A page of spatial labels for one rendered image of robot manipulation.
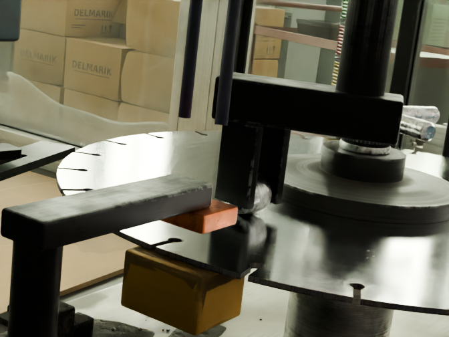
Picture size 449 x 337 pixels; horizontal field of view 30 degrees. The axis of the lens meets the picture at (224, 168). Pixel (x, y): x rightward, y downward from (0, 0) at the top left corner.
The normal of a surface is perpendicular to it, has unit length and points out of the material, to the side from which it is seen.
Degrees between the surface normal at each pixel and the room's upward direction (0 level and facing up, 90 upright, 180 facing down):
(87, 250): 0
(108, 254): 0
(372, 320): 90
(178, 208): 90
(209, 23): 90
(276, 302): 0
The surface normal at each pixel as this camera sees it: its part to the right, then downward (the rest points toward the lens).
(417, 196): 0.16, -0.94
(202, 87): -0.57, 0.12
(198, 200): 0.81, 0.22
